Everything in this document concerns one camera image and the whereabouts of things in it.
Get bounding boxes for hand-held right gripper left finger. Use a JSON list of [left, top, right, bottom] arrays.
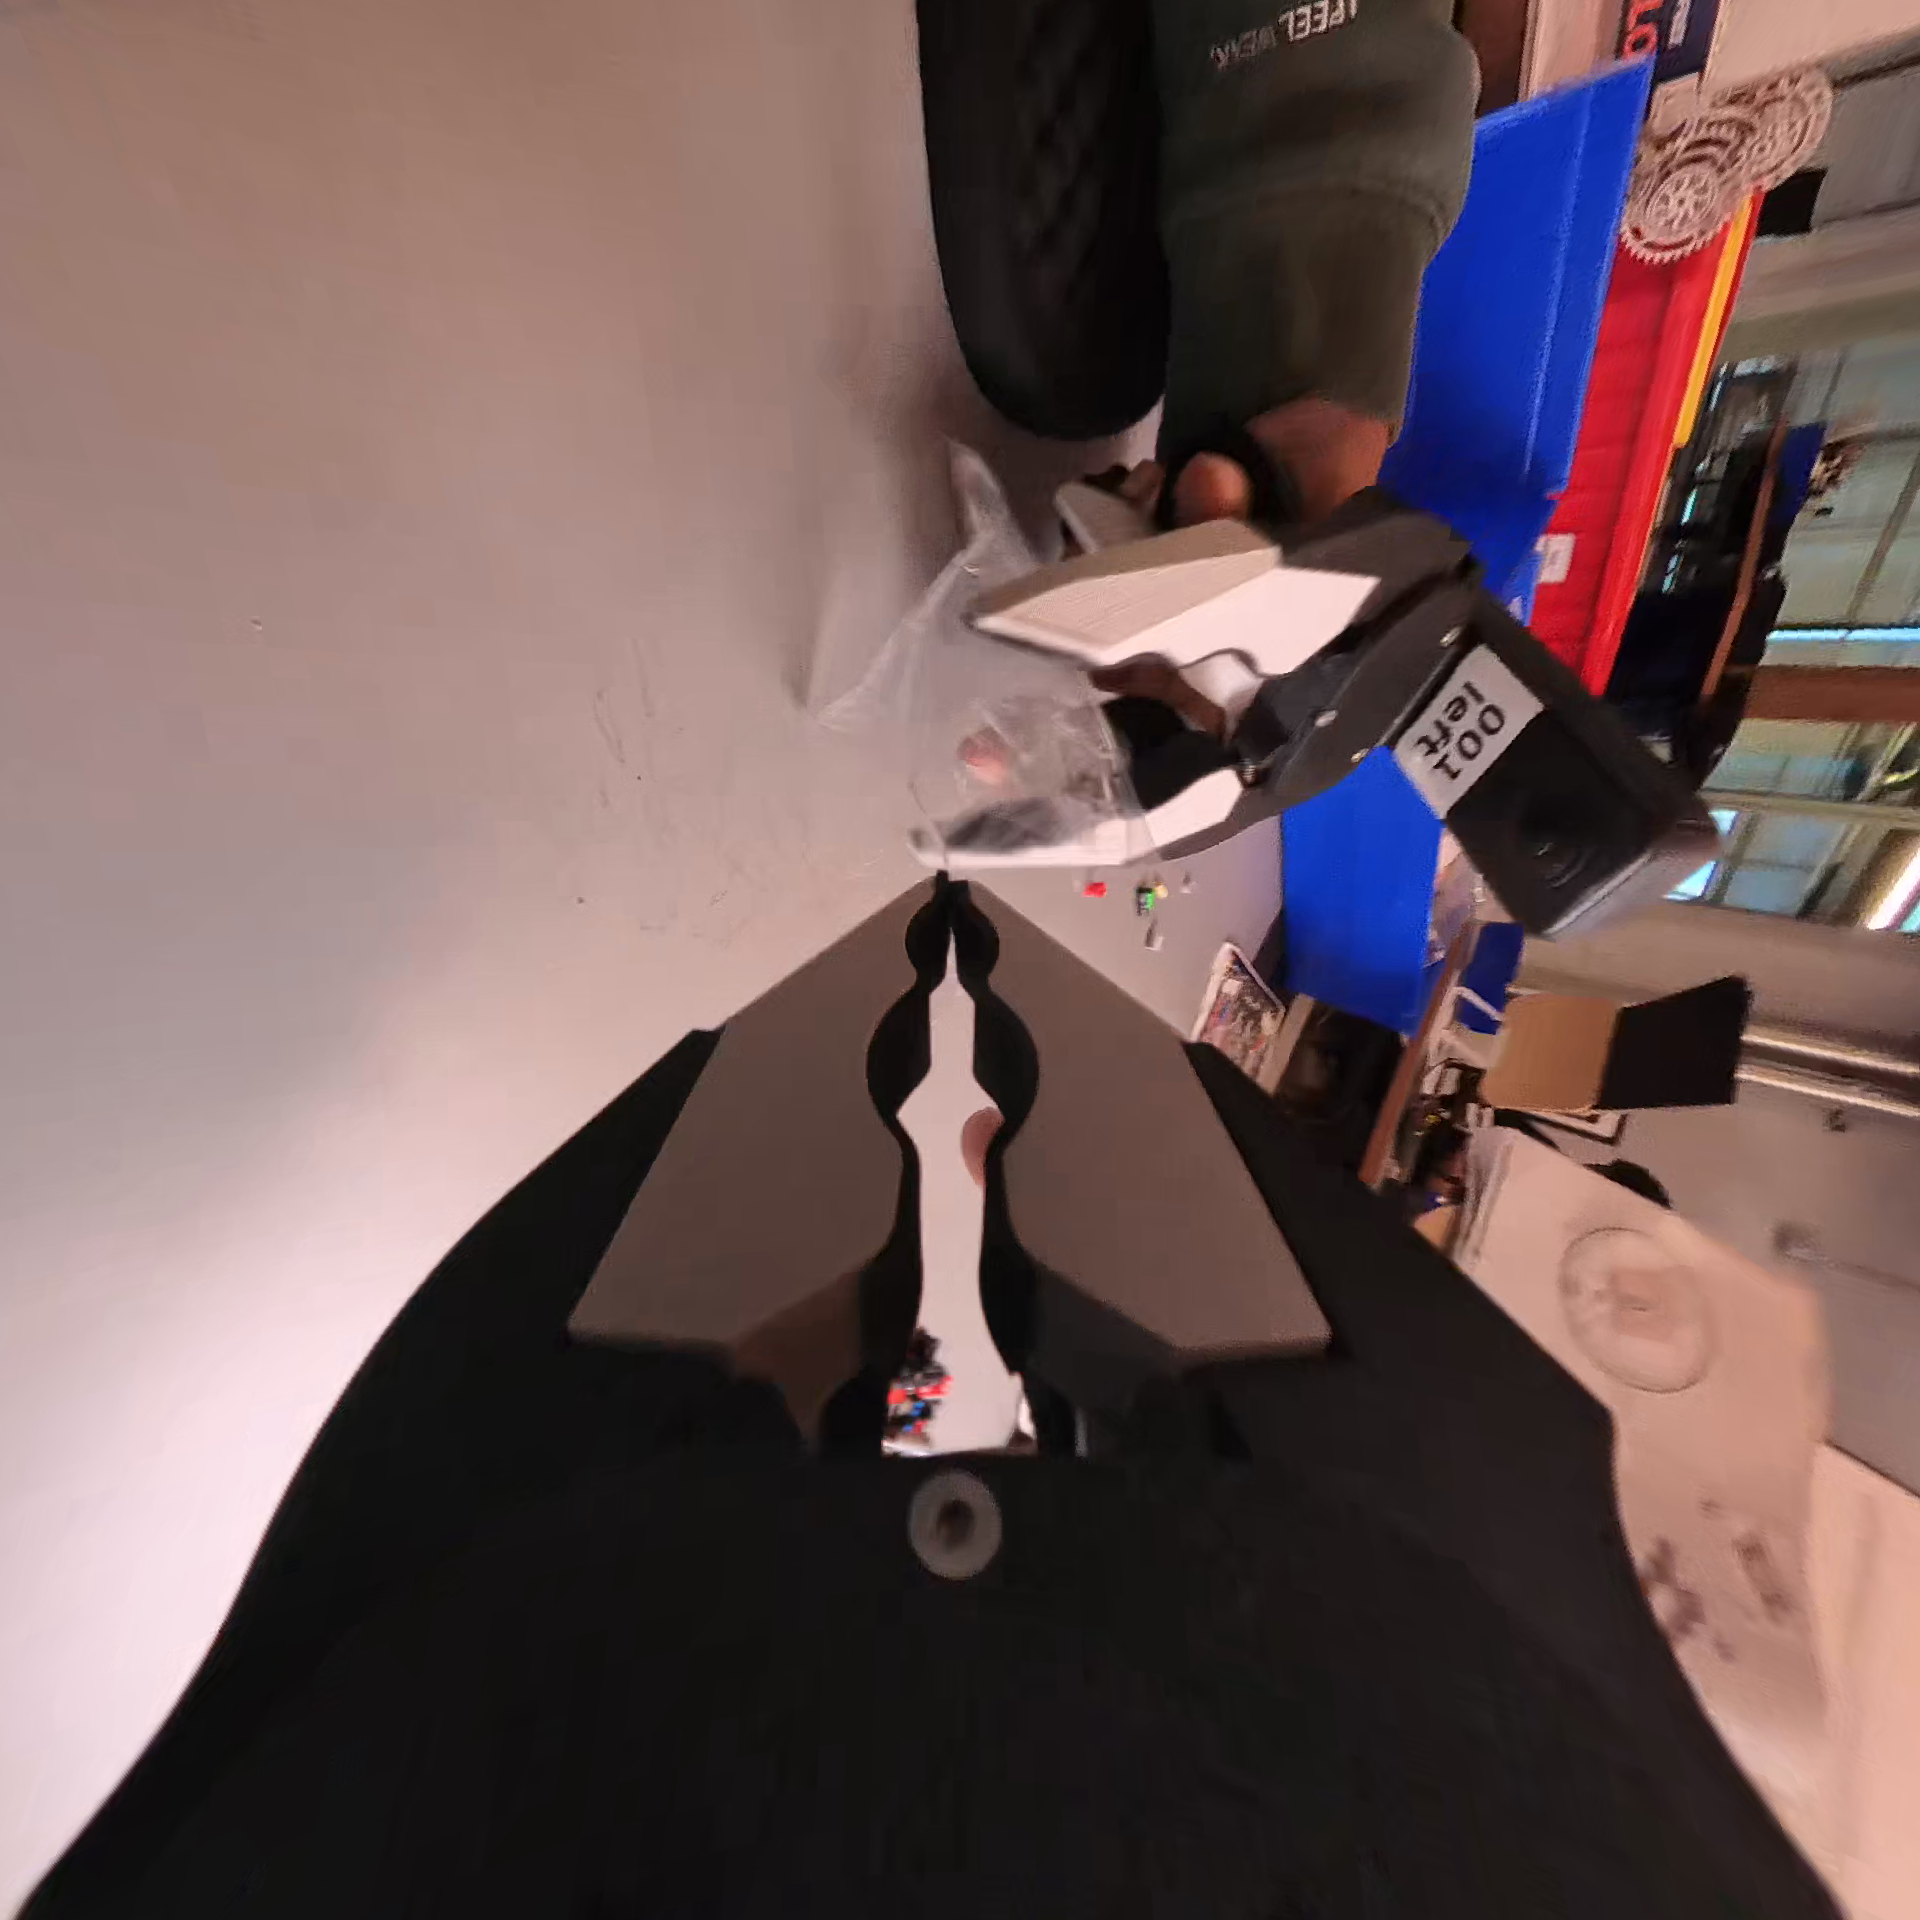
[[567, 873, 958, 1446]]

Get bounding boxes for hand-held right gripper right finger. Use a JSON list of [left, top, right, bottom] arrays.
[[958, 883, 1335, 1446]]

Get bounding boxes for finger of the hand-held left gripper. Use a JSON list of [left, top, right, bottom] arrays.
[[958, 518, 1391, 677], [903, 697, 1280, 877]]

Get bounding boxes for small clear bag lego pieces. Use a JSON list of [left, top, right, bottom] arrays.
[[814, 440, 1164, 888]]

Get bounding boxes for person's left hand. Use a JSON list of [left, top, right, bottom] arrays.
[[1158, 394, 1391, 531]]

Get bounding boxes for shiny sticker sheet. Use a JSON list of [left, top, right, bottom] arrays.
[[1189, 943, 1296, 1087]]

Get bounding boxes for red storage bin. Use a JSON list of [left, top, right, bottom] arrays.
[[1529, 192, 1768, 696]]

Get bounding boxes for blue storage bin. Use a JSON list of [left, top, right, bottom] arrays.
[[1280, 57, 1655, 1040]]

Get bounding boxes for brown and black box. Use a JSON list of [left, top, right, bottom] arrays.
[[1488, 977, 1753, 1121]]

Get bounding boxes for metal pole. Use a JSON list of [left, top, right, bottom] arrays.
[[1515, 901, 1920, 1121]]

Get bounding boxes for white gear ornament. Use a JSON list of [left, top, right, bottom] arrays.
[[1616, 64, 1835, 271]]

